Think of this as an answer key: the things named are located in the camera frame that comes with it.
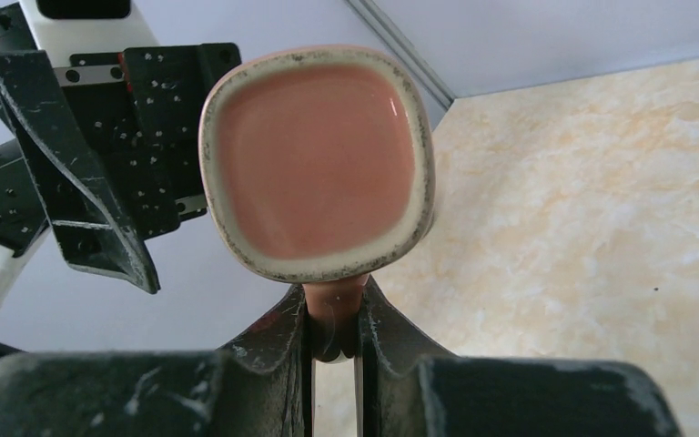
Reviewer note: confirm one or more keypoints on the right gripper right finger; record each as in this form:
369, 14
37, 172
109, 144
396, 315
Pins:
407, 384

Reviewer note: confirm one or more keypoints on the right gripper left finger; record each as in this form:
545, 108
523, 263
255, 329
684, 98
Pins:
258, 384

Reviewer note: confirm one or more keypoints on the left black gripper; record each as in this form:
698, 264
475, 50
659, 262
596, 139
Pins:
104, 152

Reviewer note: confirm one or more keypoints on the pink mug small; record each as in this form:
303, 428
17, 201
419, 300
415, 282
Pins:
318, 169

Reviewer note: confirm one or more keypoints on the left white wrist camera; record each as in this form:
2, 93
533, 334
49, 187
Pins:
62, 38

